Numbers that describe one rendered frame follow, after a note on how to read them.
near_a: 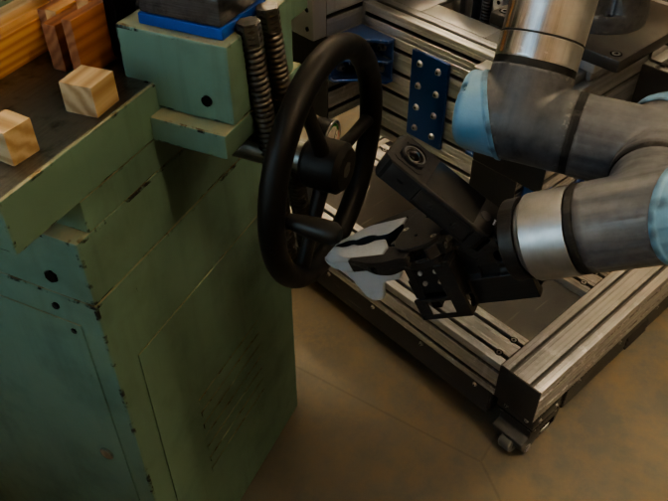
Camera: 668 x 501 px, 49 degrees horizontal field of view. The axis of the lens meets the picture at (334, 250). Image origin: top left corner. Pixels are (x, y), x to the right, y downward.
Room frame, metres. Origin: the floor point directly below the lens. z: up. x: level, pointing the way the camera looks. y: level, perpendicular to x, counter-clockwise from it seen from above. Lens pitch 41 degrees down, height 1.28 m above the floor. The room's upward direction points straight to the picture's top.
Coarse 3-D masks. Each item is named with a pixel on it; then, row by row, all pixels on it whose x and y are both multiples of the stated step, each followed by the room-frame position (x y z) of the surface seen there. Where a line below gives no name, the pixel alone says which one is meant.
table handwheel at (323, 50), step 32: (320, 64) 0.65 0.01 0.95; (288, 96) 0.61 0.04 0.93; (288, 128) 0.59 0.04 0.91; (320, 128) 0.65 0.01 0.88; (352, 128) 0.75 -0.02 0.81; (256, 160) 0.70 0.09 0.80; (288, 160) 0.57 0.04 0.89; (320, 160) 0.66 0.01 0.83; (352, 160) 0.68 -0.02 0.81; (320, 192) 0.66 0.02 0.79; (352, 192) 0.75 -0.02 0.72; (352, 224) 0.72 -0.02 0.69; (288, 256) 0.56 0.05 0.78; (320, 256) 0.65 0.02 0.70
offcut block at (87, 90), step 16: (64, 80) 0.65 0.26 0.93; (80, 80) 0.65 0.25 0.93; (96, 80) 0.65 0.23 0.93; (112, 80) 0.66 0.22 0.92; (64, 96) 0.64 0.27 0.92; (80, 96) 0.64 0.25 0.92; (96, 96) 0.64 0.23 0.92; (112, 96) 0.66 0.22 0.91; (80, 112) 0.64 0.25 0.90; (96, 112) 0.63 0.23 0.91
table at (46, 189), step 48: (0, 96) 0.67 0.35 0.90; (48, 96) 0.67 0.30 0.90; (144, 96) 0.68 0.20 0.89; (48, 144) 0.58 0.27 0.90; (96, 144) 0.61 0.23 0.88; (144, 144) 0.67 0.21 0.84; (192, 144) 0.66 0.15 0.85; (240, 144) 0.67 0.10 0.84; (0, 192) 0.51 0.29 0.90; (48, 192) 0.54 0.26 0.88; (0, 240) 0.50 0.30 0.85
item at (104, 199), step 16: (160, 144) 0.69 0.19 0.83; (128, 160) 0.65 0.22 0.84; (144, 160) 0.67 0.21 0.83; (160, 160) 0.69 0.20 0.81; (112, 176) 0.62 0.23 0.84; (128, 176) 0.64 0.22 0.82; (144, 176) 0.66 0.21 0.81; (96, 192) 0.59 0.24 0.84; (112, 192) 0.61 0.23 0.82; (128, 192) 0.63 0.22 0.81; (80, 208) 0.57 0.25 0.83; (96, 208) 0.59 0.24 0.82; (112, 208) 0.61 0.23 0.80; (64, 224) 0.58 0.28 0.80; (80, 224) 0.58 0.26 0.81; (96, 224) 0.58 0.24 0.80
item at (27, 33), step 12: (36, 12) 0.79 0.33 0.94; (12, 24) 0.76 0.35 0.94; (24, 24) 0.76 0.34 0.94; (36, 24) 0.77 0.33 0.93; (0, 36) 0.73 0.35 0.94; (12, 36) 0.74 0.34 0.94; (24, 36) 0.75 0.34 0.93; (36, 36) 0.77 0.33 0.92; (0, 48) 0.72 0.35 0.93; (12, 48) 0.73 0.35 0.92; (24, 48) 0.75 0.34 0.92; (36, 48) 0.76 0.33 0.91; (0, 60) 0.72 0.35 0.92; (12, 60) 0.73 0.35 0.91; (24, 60) 0.74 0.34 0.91; (0, 72) 0.71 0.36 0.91; (12, 72) 0.73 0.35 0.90
